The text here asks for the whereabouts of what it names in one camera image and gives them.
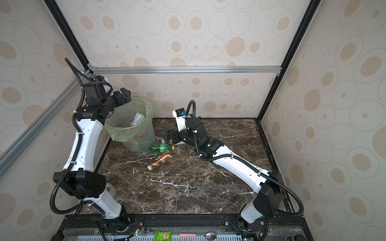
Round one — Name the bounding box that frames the white milky bottle red label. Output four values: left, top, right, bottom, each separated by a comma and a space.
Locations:
130, 113, 145, 127

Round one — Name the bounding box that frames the green Sprite bottle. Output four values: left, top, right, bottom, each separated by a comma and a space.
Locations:
149, 143, 175, 153

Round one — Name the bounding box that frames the green bin with plastic liner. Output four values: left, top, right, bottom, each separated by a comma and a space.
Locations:
104, 97, 155, 153

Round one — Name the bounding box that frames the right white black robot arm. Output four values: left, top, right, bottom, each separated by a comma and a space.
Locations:
165, 100, 304, 230

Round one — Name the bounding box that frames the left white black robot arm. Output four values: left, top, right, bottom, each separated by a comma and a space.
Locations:
49, 58, 132, 225

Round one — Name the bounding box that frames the horizontal aluminium rail back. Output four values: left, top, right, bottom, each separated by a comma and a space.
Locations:
91, 66, 282, 74

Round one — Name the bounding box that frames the black base frame rail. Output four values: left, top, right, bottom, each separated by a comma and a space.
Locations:
51, 214, 313, 241

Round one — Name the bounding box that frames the brown coffee bottle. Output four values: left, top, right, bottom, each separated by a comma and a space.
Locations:
147, 151, 172, 171

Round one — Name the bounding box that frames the diagonal aluminium rail left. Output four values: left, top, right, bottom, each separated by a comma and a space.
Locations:
1, 79, 80, 176

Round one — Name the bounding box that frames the green snack packet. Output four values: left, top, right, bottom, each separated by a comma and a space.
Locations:
154, 231, 172, 241

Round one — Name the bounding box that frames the pink handled tool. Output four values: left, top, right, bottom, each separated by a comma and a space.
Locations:
179, 234, 198, 238

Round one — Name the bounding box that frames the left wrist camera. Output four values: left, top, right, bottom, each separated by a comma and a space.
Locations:
93, 75, 109, 85

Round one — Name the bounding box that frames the metal spoon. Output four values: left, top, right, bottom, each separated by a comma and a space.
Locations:
205, 232, 217, 241

